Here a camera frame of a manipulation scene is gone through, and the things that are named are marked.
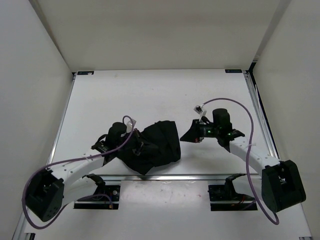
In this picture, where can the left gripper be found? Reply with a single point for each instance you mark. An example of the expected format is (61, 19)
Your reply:
(139, 139)

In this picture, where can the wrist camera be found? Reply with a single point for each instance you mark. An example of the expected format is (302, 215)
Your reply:
(199, 109)
(130, 125)

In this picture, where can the black pleated skirt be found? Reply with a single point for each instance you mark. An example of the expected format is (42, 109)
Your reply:
(163, 135)

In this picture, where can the left blue corner label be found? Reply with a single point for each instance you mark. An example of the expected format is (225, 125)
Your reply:
(85, 73)

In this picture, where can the front aluminium rail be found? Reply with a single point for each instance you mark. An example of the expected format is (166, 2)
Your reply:
(179, 177)

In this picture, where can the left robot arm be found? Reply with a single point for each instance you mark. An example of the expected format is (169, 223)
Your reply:
(57, 184)

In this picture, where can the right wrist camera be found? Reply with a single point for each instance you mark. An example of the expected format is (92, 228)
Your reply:
(199, 109)

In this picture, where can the right blue corner label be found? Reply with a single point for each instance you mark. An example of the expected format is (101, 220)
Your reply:
(229, 71)

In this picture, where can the blue corner label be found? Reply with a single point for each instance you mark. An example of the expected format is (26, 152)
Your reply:
(229, 71)
(85, 73)

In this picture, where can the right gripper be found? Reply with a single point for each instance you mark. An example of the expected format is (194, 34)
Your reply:
(194, 134)

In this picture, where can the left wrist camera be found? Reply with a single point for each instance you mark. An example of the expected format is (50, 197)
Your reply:
(130, 125)

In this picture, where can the left aluminium rail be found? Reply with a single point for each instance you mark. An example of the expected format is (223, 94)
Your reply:
(28, 196)

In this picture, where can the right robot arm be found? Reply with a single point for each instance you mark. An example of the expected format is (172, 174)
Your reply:
(281, 184)

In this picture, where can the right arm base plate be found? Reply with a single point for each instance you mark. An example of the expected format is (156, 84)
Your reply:
(220, 201)

